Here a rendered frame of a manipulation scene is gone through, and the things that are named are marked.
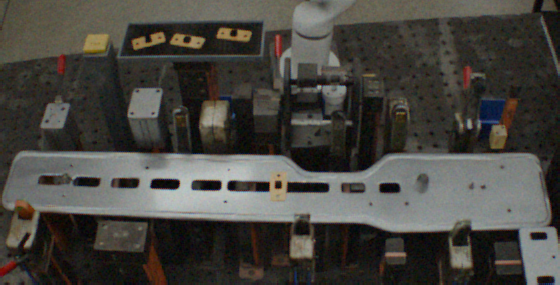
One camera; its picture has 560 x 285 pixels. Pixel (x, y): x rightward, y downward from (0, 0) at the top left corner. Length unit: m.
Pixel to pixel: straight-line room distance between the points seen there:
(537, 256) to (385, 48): 1.08
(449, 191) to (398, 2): 2.17
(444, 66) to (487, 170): 0.73
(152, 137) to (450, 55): 1.14
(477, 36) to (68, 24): 2.23
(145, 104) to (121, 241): 0.35
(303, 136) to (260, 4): 1.97
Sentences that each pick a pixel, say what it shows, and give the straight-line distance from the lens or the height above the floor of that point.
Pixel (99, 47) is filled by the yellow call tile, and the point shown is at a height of 1.16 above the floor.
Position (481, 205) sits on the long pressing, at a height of 1.00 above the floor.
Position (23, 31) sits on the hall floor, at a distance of 3.91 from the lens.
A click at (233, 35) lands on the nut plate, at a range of 1.77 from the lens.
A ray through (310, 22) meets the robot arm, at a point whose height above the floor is 1.03.
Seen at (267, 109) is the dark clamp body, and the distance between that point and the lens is 1.71.
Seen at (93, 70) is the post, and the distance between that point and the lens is 1.88.
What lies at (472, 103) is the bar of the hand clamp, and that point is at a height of 1.13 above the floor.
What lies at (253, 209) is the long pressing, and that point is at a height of 1.00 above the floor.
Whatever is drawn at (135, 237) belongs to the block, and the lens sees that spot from 1.59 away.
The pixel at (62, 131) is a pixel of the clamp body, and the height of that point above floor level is 1.04.
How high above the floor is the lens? 2.35
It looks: 49 degrees down
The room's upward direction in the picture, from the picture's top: 3 degrees counter-clockwise
